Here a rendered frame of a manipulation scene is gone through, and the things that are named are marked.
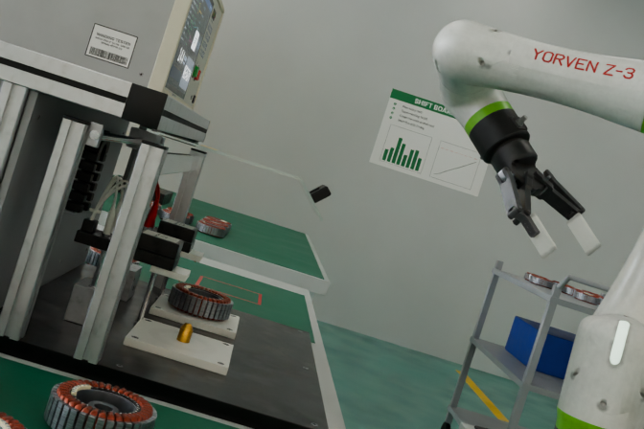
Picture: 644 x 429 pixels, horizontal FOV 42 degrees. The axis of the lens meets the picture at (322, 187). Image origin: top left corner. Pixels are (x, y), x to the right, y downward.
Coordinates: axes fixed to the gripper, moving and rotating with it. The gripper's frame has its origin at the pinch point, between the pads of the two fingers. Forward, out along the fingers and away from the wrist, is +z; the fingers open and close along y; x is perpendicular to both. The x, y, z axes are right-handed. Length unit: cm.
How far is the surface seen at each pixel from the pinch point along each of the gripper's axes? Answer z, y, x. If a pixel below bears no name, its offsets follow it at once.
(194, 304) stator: -19, -43, 43
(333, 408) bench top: 8.6, -35.9, 29.2
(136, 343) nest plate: -7, -63, 31
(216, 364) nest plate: 0, -55, 27
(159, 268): -16, -59, 26
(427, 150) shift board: -252, 384, 258
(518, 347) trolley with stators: -45, 213, 160
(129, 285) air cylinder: -26, -50, 48
